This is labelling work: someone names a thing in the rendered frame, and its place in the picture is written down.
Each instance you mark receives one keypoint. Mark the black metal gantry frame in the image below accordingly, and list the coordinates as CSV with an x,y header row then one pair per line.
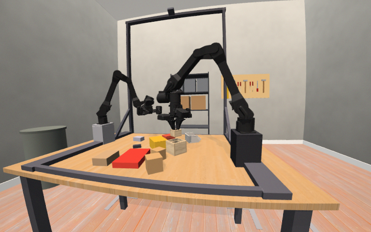
x,y
166,17

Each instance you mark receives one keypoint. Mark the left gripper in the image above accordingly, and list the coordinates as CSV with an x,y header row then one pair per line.
x,y
170,118

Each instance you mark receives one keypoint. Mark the white open box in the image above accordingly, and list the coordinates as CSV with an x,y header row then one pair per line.
x,y
192,138

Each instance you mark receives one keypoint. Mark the yellow rectangular block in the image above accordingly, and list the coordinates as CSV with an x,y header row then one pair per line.
x,y
157,141

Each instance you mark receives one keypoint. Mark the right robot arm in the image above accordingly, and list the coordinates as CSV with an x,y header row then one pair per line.
x,y
105,107

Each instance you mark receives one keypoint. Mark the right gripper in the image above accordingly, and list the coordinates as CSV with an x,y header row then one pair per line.
x,y
143,111

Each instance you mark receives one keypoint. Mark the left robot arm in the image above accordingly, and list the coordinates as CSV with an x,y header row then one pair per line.
x,y
245,122

